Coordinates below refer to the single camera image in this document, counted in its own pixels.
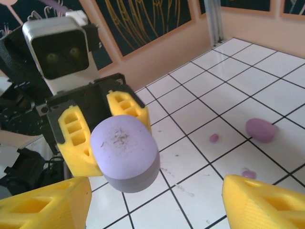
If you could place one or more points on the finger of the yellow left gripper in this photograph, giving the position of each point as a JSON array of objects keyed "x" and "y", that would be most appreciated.
[
  {"x": 126, "y": 105},
  {"x": 76, "y": 152}
]

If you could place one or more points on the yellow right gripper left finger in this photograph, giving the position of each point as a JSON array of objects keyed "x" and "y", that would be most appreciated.
[{"x": 47, "y": 205}]

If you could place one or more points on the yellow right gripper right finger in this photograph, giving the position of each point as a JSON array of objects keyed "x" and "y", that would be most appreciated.
[{"x": 262, "y": 205}]

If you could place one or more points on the purple earbud charging case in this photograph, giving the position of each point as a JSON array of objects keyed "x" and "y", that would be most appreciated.
[{"x": 124, "y": 152}]

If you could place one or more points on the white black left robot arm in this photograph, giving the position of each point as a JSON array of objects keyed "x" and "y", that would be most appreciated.
[{"x": 28, "y": 171}]

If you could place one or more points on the purple oval pod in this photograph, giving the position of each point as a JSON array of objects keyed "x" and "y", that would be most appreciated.
[{"x": 261, "y": 130}]

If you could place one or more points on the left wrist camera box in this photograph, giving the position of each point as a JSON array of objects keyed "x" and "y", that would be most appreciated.
[{"x": 57, "y": 55}]

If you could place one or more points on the aluminium corner post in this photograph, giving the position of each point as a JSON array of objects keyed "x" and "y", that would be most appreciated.
[{"x": 214, "y": 21}]

